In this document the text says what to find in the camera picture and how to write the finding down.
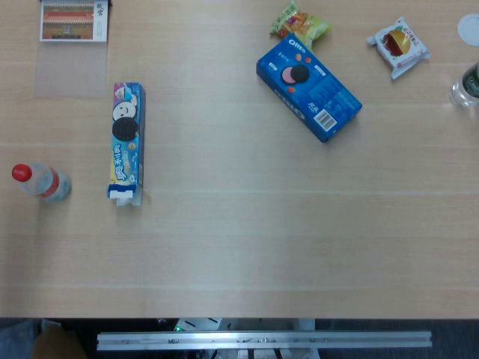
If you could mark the light blue cookie box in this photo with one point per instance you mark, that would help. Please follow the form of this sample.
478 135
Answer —
127 149

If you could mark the dark blue Oreo box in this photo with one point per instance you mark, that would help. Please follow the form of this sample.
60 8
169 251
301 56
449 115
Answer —
318 93

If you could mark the small card box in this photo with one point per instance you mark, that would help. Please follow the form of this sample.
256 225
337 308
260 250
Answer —
67 22

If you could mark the green snack bag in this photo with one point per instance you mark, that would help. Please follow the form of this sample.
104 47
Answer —
295 22

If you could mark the red cap water bottle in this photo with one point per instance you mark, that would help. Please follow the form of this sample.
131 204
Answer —
45 181

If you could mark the white burger gummy packet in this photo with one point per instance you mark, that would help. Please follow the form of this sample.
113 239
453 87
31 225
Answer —
396 45

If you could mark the orange object under table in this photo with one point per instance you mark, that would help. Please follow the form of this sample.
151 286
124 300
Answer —
56 344

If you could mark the green label water bottle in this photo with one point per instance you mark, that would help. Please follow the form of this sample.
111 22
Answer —
467 86

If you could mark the white bottle cap lid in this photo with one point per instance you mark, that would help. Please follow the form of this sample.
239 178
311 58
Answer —
470 30

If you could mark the aluminium rail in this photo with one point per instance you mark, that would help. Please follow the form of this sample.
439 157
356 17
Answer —
262 340

